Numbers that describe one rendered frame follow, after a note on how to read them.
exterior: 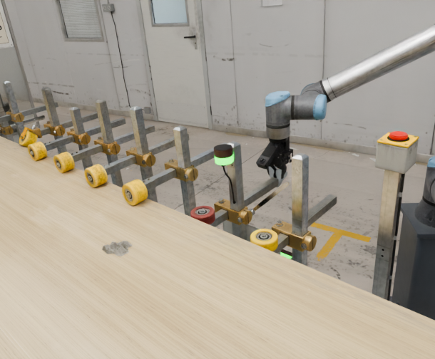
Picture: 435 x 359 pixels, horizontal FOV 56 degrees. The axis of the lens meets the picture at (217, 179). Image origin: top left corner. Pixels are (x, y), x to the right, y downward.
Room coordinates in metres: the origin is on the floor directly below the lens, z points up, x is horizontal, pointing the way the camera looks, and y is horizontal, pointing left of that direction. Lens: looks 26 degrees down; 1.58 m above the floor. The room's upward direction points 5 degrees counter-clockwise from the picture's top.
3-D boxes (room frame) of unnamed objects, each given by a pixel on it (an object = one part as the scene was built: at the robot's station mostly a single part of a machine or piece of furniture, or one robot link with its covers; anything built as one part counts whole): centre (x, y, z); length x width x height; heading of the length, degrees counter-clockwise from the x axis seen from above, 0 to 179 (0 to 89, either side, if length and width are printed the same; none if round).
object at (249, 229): (1.22, -0.10, 0.75); 0.26 x 0.01 x 0.10; 45
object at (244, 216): (1.24, -0.04, 0.85); 0.14 x 0.06 x 0.05; 45
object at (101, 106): (1.76, 0.47, 0.93); 0.04 x 0.04 x 0.48; 45
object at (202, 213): (1.16, 0.06, 0.85); 0.08 x 0.08 x 0.11
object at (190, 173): (1.42, 0.13, 0.95); 0.14 x 0.06 x 0.05; 45
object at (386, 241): (0.87, -0.42, 0.93); 0.05 x 0.05 x 0.45; 45
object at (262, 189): (1.30, -0.08, 0.84); 0.43 x 0.03 x 0.04; 135
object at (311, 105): (1.45, -0.36, 1.14); 0.12 x 0.12 x 0.09; 74
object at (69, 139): (1.98, 0.65, 0.95); 0.50 x 0.04 x 0.04; 135
